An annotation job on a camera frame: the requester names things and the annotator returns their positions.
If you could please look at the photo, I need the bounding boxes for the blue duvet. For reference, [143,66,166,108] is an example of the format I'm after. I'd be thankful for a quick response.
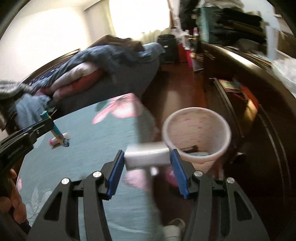
[35,44,166,93]

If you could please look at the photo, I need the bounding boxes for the dark wooden bed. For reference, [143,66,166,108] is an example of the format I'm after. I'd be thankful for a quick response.
[20,42,166,116]

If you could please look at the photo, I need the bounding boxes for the white pink-speckled trash bin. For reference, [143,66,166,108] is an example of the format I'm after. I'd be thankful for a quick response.
[162,107,232,174]

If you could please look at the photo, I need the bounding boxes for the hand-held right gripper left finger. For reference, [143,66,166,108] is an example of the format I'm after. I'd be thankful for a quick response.
[27,149,125,241]

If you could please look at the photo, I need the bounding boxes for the brown blanket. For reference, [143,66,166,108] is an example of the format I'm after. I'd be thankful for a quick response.
[88,35,144,52]

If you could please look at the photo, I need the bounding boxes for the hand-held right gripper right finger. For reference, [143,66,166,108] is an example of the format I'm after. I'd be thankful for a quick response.
[170,149,271,241]

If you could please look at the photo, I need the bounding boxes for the black suitcase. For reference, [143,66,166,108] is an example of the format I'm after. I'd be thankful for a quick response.
[158,34,179,64]

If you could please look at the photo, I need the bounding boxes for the dark wooden dresser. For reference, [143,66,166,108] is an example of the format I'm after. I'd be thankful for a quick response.
[201,43,296,209]

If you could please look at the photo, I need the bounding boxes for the colourful tube with teal cap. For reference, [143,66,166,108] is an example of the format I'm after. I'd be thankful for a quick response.
[40,111,70,147]

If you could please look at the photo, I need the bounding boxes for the person's left hand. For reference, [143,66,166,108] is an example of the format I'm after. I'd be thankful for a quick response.
[0,169,27,223]

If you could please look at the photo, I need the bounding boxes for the white plastic bag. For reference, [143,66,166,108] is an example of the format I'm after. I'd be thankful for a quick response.
[273,59,296,93]

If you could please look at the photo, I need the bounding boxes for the pink and white tube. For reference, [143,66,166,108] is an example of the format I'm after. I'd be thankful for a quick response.
[48,132,68,145]

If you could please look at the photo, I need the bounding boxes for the pink folded quilt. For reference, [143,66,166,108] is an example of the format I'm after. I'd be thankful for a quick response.
[50,64,104,98]

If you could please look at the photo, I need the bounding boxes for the teal floral tablecloth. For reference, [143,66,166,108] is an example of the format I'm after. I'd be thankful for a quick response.
[16,93,167,241]

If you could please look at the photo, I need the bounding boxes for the pale window curtains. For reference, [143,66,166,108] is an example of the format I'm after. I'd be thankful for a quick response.
[109,0,176,39]

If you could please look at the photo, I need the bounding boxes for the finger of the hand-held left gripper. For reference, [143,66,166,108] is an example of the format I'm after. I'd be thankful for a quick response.
[22,117,54,145]

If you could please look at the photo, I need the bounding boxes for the white shoe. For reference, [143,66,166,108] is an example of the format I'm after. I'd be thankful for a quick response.
[165,219,185,239]

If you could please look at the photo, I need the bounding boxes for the black hanging coat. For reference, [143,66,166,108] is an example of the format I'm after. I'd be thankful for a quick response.
[179,0,197,26]

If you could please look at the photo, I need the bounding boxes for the star print navy pillow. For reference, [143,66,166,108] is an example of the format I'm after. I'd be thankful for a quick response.
[30,67,54,87]

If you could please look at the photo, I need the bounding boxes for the teal storage box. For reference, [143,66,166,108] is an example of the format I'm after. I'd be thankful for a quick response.
[195,7,220,42]

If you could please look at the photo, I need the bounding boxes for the white rectangular box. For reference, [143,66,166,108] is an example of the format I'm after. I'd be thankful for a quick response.
[124,141,170,176]

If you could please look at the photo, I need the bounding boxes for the books in dresser shelf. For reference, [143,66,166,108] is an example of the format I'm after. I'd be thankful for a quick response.
[218,79,258,109]

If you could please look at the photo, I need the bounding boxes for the light blue fleece blanket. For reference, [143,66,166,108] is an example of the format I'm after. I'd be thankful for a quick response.
[15,94,51,126]

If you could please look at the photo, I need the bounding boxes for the stack of dark folded clothes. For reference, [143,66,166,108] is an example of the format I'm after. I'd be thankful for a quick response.
[214,8,267,44]

